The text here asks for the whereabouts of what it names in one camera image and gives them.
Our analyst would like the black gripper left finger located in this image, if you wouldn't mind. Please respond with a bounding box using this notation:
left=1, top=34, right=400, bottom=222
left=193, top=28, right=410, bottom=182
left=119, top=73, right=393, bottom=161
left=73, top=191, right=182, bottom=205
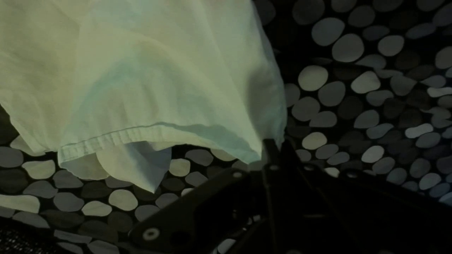
left=127, top=137, right=278, bottom=254

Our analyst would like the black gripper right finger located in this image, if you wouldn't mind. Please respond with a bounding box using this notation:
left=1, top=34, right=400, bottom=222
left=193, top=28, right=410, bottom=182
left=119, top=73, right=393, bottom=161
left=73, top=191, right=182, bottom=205
left=275, top=137, right=452, bottom=254

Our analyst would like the white pillow case cover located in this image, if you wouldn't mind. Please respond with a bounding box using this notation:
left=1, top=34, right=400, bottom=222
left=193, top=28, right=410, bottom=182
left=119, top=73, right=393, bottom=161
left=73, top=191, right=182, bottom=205
left=0, top=0, right=289, bottom=195

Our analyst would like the black pebble-pattern bedspread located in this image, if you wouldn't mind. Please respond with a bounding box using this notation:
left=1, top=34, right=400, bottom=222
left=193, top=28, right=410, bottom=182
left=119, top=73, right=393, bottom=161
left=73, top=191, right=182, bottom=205
left=0, top=0, right=452, bottom=254

